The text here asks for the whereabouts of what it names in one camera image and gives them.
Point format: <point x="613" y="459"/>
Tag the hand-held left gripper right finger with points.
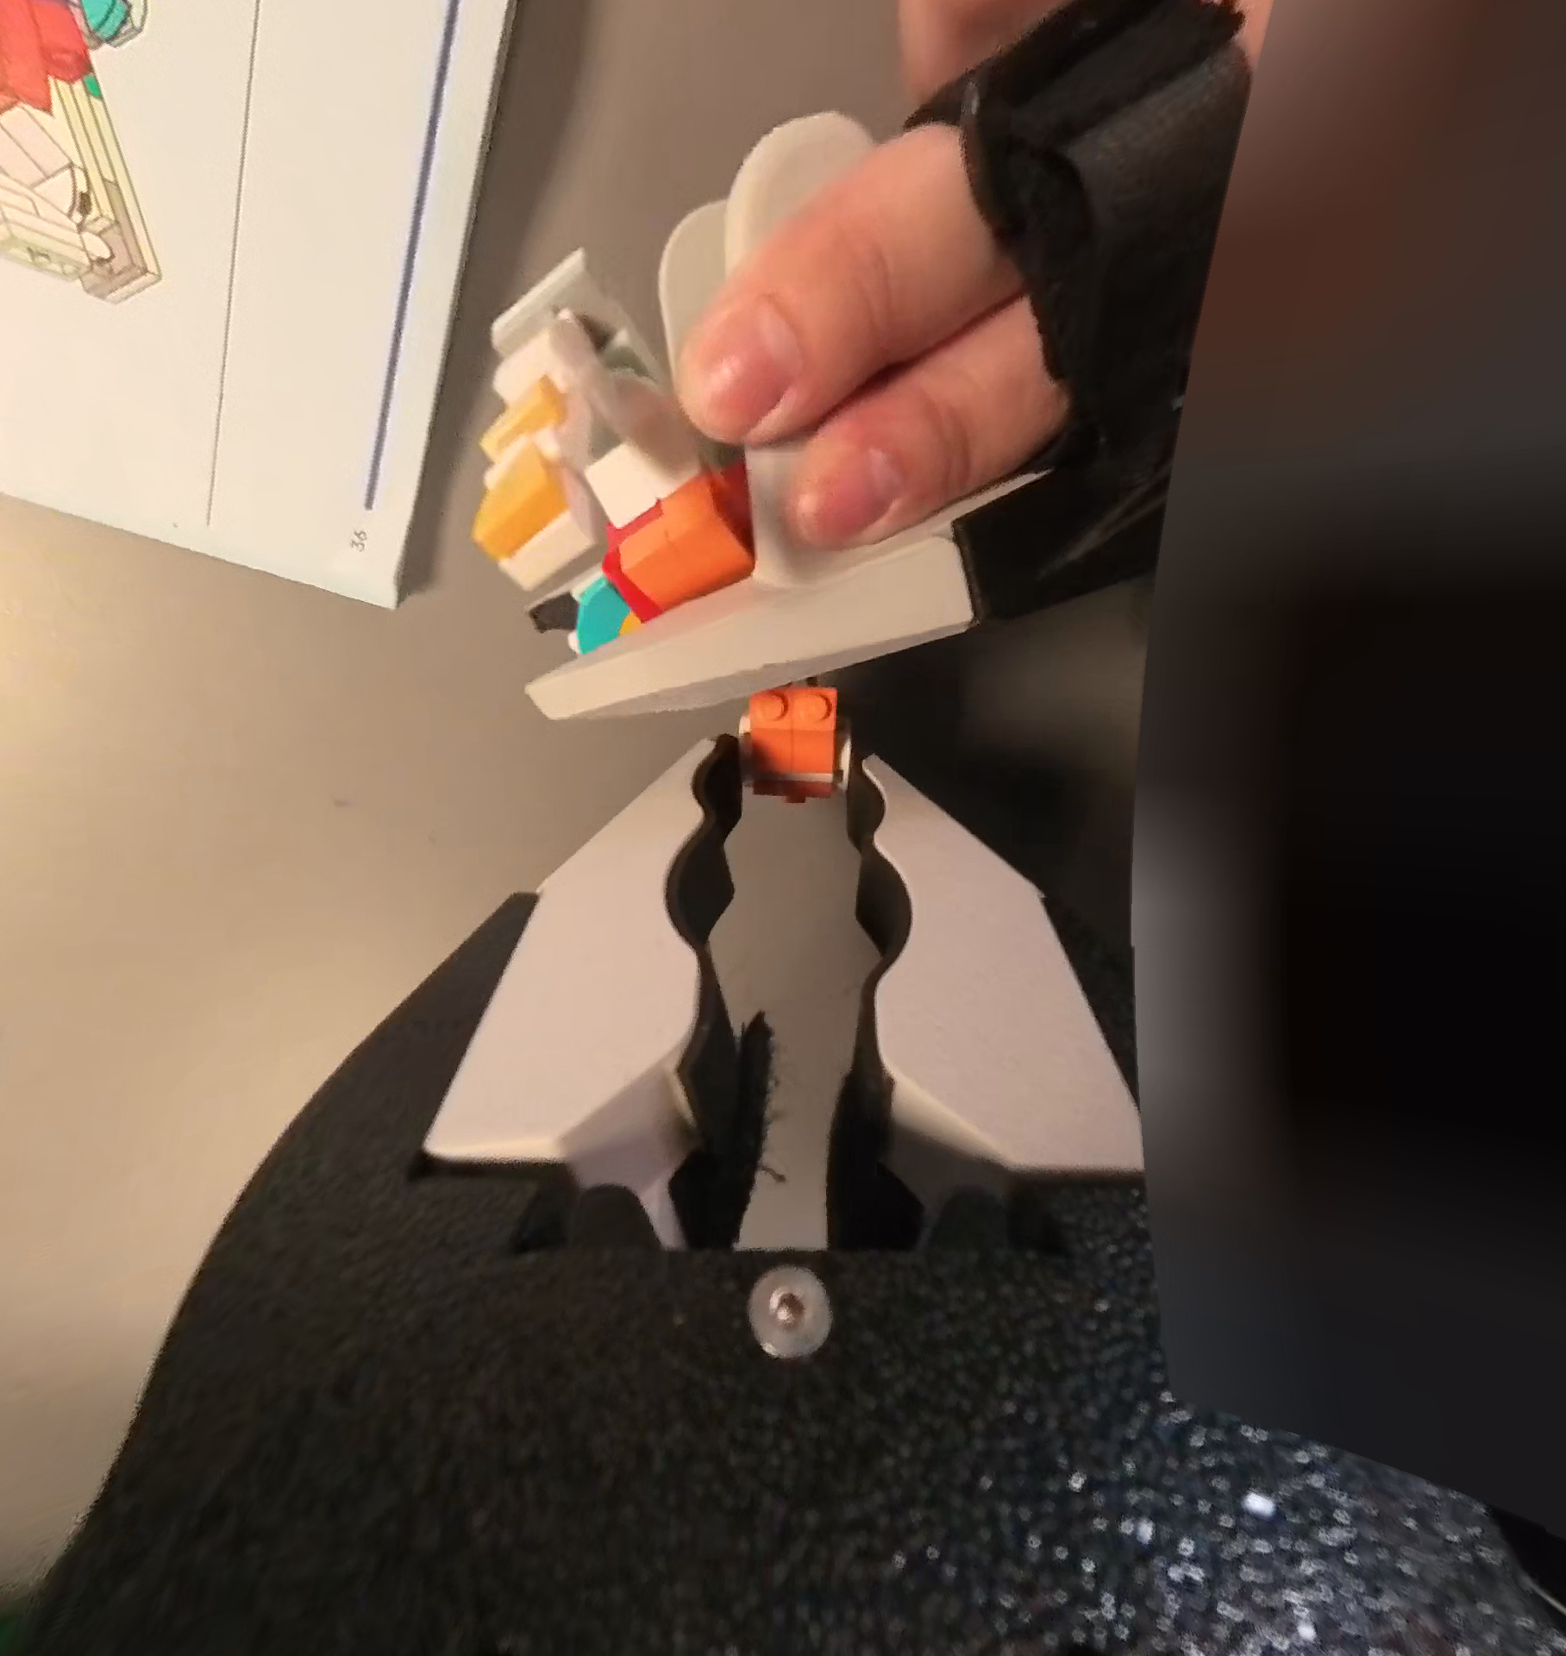
<point x="1003" y="1023"/>

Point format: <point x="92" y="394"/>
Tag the open pale blue instruction booklet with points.
<point x="279" y="259"/>

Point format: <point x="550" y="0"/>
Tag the colourful toy brick fish body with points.
<point x="680" y="543"/>

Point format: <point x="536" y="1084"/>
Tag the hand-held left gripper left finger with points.
<point x="564" y="1009"/>

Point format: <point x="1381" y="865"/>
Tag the person's right hand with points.
<point x="861" y="324"/>

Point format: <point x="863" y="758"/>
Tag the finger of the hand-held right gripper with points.
<point x="758" y="634"/>

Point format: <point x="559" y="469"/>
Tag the orange toy brick head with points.
<point x="797" y="737"/>

